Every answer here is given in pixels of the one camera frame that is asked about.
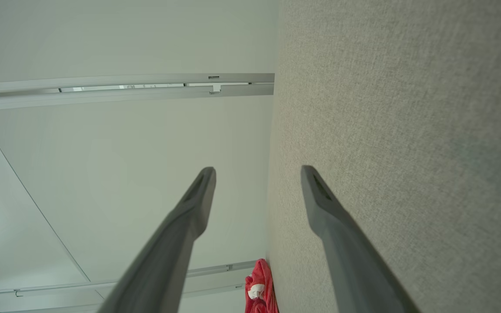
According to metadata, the red and white jersey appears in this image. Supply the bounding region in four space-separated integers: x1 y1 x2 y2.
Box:
245 259 279 313

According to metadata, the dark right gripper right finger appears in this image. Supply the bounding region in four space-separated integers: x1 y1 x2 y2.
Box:
301 165 421 313

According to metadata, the grey fabric sofa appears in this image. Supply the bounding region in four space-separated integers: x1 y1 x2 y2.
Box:
266 0 501 313

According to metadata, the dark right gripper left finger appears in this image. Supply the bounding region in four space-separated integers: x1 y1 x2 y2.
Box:
97 166 217 313

